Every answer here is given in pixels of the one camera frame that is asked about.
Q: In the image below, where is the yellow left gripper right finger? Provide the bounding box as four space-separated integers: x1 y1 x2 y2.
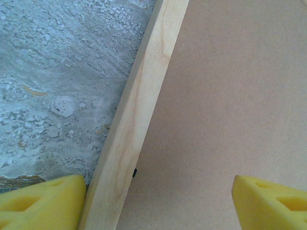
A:
232 174 307 230

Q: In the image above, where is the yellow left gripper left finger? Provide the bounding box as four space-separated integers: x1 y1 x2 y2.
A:
0 174 87 230

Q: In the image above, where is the brown backing board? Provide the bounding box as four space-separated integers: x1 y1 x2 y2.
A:
115 0 307 230

